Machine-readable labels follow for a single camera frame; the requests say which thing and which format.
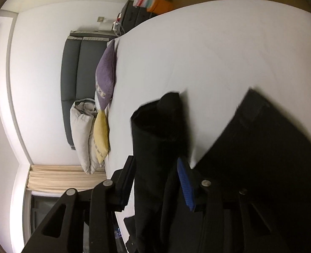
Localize purple cushion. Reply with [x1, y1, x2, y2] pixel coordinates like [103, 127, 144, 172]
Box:
[95, 41, 118, 111]

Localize yellow cushion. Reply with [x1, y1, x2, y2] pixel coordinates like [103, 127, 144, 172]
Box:
[93, 109, 111, 164]

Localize striped pastel container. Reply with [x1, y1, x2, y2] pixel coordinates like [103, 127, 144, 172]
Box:
[133, 0, 157, 8]

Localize dark grey nightstand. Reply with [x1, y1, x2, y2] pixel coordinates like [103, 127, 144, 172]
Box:
[115, 0, 157, 36]

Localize orange box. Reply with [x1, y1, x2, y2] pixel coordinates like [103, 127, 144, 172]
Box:
[147, 0, 174, 15]

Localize cream curtain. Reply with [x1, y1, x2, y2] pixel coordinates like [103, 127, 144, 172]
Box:
[26, 164, 107, 192]

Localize bed with white sheet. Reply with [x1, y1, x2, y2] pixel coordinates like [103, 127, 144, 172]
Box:
[104, 0, 311, 224]

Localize dark window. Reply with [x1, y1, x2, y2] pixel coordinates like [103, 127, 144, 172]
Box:
[23, 189, 93, 253]

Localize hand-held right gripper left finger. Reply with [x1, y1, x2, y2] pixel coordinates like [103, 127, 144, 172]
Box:
[21, 155, 135, 253]

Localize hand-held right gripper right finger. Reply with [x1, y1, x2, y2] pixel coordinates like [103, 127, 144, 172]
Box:
[176, 157, 286, 253]

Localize folded light grey duvet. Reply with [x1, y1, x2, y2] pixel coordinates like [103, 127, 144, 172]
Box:
[70, 98, 106, 175]

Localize black pants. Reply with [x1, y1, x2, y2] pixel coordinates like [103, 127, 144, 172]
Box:
[123, 89, 311, 253]

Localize grey upholstered headboard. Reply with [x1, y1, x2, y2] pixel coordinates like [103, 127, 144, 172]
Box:
[61, 30, 117, 151]

